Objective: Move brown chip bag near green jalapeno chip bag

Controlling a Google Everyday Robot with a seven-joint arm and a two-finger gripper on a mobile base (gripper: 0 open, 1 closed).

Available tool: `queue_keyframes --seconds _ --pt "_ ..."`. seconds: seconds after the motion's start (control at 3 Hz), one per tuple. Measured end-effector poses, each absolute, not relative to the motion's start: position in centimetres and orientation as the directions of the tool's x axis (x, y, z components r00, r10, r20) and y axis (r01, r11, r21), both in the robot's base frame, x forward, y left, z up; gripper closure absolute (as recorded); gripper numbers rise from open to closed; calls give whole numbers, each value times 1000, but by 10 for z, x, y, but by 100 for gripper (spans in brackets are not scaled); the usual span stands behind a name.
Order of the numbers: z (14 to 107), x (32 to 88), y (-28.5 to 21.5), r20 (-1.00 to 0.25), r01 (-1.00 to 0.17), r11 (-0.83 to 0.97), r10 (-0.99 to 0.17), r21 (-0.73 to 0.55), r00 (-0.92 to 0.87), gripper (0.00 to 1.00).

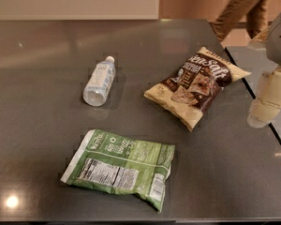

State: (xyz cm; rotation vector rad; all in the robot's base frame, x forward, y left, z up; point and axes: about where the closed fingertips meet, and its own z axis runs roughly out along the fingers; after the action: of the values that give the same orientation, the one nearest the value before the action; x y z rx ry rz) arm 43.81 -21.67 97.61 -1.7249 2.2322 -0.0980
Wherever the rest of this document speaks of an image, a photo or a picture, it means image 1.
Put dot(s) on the walking person in background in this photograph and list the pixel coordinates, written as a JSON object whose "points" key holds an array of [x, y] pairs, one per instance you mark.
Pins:
{"points": [[255, 12]]}

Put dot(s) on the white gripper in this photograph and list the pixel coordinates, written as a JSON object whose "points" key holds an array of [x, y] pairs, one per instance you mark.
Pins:
{"points": [[280, 38]]}

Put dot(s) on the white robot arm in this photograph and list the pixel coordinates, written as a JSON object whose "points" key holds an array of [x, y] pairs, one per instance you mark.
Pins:
{"points": [[273, 44]]}

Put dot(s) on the brown chip bag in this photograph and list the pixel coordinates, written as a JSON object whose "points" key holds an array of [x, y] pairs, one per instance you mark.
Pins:
{"points": [[190, 90]]}

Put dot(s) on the green jalapeno chip bag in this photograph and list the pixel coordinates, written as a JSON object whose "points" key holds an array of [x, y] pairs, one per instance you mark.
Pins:
{"points": [[119, 165]]}

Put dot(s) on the clear plastic water bottle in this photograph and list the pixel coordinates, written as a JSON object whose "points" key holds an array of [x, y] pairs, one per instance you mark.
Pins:
{"points": [[97, 89]]}

